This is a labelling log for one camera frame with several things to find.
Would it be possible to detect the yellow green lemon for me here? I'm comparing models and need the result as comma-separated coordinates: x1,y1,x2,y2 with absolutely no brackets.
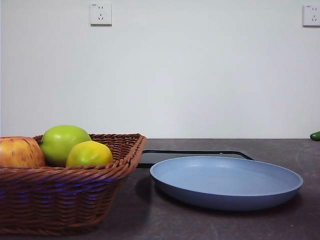
65,140,114,168

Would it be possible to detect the blue plate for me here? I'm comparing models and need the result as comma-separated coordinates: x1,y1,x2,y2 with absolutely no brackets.
149,156,304,212

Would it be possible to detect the brown wicker basket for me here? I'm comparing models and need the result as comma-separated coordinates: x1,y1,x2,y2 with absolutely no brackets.
0,133,148,236

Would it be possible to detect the black flat tray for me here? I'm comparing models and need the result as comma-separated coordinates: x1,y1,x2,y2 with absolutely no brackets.
136,149,253,169

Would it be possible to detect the green apple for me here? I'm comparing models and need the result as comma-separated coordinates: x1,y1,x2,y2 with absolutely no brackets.
39,124,93,167

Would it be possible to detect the red yellow apple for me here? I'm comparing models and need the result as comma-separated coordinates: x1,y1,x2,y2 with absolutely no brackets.
0,136,46,169

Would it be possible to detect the white wall socket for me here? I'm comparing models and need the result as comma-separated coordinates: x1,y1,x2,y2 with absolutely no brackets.
89,2,113,27
302,4,320,28

